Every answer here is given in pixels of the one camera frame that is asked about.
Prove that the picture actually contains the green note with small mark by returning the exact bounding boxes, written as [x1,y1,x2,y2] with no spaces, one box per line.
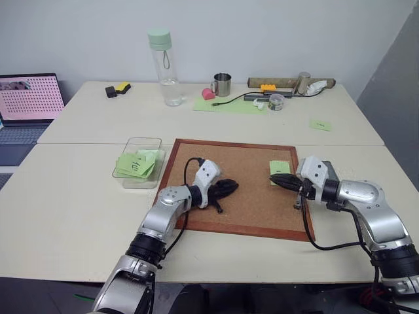
[308,118,333,132]

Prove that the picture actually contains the wood-framed cork board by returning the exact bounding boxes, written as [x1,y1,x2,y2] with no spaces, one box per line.
[153,138,316,243]

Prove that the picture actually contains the clear bottle with green lid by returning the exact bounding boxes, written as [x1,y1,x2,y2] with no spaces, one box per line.
[147,27,183,107]

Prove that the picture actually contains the thin black usb cable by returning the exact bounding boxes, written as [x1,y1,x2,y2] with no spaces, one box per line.
[211,92,263,107]

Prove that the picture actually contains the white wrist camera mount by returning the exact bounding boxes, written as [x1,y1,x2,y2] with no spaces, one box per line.
[191,159,221,210]
[295,156,338,201]

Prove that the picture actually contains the stainless steel mug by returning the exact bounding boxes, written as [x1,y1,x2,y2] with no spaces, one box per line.
[209,73,232,97]

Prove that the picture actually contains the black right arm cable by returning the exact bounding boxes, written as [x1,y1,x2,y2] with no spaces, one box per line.
[301,192,374,252]

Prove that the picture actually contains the small clear pushpin jar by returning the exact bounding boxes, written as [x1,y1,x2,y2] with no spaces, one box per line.
[267,93,285,112]

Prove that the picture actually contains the open laptop with pink screen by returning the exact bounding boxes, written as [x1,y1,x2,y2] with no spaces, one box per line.
[0,73,67,168]

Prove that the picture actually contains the grey usb hub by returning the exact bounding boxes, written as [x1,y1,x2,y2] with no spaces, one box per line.
[243,92,294,102]

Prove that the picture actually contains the red cables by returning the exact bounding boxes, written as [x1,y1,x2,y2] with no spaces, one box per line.
[357,283,384,306]

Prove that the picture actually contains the green sticky note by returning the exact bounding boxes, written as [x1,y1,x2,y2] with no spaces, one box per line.
[269,160,291,187]

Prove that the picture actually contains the plain pale green note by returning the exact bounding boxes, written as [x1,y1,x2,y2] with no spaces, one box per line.
[136,148,158,164]

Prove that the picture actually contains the light green paper sheet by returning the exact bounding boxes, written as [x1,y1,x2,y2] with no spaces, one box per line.
[192,95,268,116]

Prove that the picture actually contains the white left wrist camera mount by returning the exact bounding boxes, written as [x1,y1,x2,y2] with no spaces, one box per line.
[191,159,221,210]

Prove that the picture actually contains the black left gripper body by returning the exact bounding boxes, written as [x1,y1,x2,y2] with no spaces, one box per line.
[206,181,227,216]

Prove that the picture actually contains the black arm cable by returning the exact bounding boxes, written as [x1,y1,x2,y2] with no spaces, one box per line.
[162,157,206,260]
[301,192,374,252]

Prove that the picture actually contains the metal cylinder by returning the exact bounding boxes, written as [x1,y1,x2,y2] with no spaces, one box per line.
[293,71,312,96]

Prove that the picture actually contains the green note with black writing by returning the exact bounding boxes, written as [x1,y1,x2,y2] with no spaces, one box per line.
[115,152,152,179]

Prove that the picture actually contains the clear plastic box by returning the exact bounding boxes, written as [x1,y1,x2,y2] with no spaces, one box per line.
[111,137,163,190]

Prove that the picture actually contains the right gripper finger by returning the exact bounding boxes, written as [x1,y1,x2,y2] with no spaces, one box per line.
[273,180,304,192]
[268,173,302,184]

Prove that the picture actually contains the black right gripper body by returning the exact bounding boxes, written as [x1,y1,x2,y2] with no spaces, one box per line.
[292,178,316,210]

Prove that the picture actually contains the crumpled white cloth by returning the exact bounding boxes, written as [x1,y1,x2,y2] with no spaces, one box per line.
[305,79,329,96]

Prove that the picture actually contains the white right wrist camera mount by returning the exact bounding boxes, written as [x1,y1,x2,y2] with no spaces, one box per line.
[295,156,338,201]

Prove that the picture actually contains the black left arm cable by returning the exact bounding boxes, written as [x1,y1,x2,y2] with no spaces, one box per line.
[162,157,206,260]

